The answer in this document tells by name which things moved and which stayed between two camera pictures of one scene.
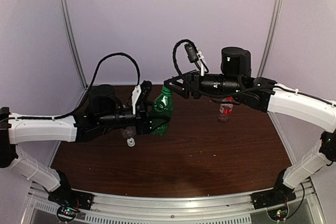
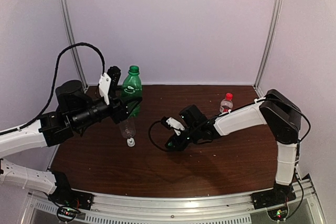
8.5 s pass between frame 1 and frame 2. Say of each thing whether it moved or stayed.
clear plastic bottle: stayed
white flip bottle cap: stayed
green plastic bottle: moved
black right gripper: moved
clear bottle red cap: stayed
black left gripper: moved
